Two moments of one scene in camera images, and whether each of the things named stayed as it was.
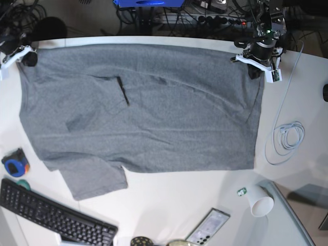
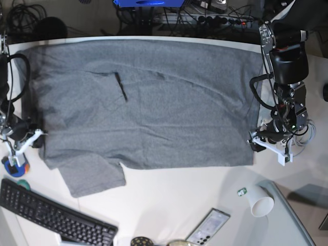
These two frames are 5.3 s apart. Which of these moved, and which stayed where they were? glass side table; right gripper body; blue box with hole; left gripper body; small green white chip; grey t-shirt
Moved: left gripper body; right gripper body
Stayed: small green white chip; glass side table; grey t-shirt; blue box with hole
